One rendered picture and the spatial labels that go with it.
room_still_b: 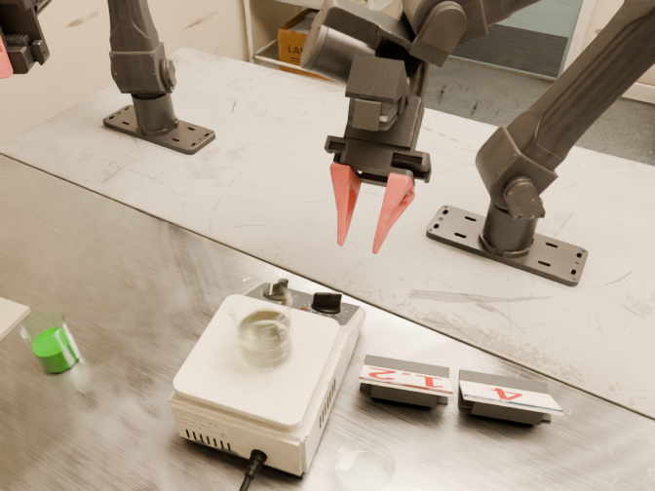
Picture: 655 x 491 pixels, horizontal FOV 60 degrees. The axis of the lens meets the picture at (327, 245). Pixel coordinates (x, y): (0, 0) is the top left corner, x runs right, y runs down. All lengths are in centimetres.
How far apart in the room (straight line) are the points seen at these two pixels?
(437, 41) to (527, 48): 287
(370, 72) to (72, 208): 53
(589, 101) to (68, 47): 181
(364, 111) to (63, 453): 42
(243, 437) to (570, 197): 60
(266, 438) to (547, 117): 44
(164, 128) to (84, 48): 126
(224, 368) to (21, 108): 169
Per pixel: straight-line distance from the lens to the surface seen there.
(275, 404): 49
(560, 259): 78
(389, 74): 49
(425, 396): 58
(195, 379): 52
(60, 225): 87
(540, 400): 60
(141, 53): 92
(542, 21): 336
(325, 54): 56
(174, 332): 67
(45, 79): 216
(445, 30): 55
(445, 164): 92
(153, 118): 99
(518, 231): 73
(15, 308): 76
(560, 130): 67
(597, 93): 67
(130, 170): 94
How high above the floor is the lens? 140
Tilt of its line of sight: 42 degrees down
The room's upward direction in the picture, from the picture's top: straight up
